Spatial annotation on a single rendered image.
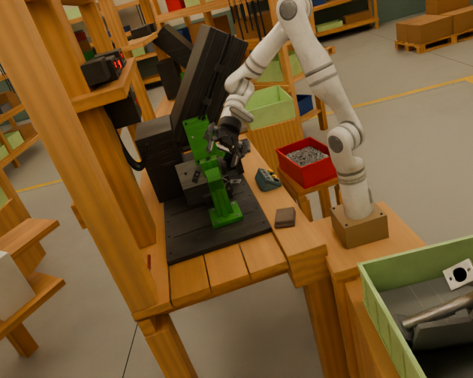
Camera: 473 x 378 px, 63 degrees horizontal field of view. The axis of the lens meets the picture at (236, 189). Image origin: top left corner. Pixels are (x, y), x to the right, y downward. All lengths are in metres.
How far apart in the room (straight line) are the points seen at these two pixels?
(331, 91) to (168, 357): 1.08
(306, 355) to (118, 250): 1.29
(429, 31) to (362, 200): 6.23
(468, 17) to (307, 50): 6.68
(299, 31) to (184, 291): 0.91
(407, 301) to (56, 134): 1.06
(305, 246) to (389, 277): 0.30
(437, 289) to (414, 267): 0.08
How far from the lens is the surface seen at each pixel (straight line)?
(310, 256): 1.38
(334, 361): 1.78
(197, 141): 1.78
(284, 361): 2.22
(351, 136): 1.26
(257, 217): 1.59
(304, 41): 1.24
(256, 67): 1.34
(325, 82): 1.24
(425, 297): 1.25
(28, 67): 1.10
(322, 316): 1.58
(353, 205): 1.36
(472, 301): 0.97
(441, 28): 7.58
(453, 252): 1.28
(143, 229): 1.66
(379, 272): 1.22
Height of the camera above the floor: 1.73
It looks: 27 degrees down
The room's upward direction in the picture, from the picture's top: 16 degrees counter-clockwise
